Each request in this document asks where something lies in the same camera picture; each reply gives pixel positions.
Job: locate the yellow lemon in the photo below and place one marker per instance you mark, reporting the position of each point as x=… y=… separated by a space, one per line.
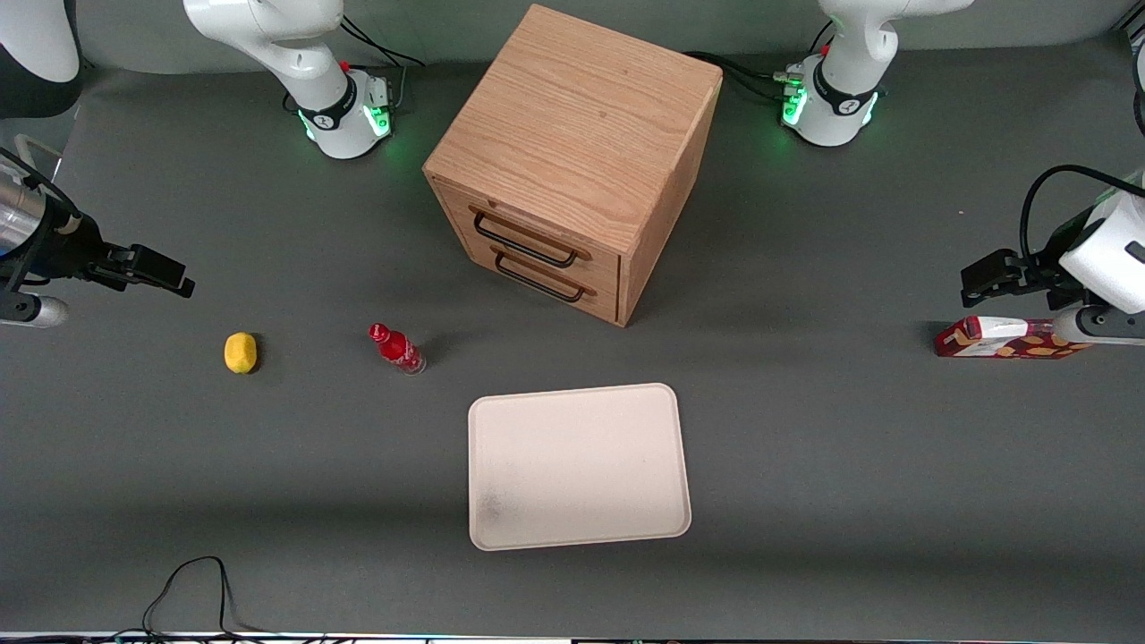
x=240 y=352

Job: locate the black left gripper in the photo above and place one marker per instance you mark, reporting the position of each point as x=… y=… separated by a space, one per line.
x=1045 y=273

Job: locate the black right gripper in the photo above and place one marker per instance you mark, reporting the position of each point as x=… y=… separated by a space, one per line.
x=70 y=246

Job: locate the wooden drawer cabinet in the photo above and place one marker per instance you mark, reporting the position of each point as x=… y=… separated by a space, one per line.
x=581 y=125

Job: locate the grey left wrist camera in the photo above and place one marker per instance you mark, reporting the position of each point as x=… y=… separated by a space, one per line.
x=1109 y=326

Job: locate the beige plastic tray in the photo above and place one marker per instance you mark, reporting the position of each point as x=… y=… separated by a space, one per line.
x=577 y=465

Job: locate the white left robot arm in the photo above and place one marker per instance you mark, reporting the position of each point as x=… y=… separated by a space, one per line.
x=841 y=107

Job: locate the red snack box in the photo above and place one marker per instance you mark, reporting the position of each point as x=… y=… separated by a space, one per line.
x=1002 y=340

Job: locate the red coke bottle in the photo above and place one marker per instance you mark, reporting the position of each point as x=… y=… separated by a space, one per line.
x=398 y=350

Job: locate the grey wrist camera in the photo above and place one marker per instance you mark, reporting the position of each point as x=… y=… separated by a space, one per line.
x=1109 y=326
x=36 y=311

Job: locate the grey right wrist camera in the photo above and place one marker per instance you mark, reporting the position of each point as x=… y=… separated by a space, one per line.
x=36 y=311

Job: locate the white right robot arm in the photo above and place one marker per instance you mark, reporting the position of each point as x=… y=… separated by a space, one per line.
x=340 y=112

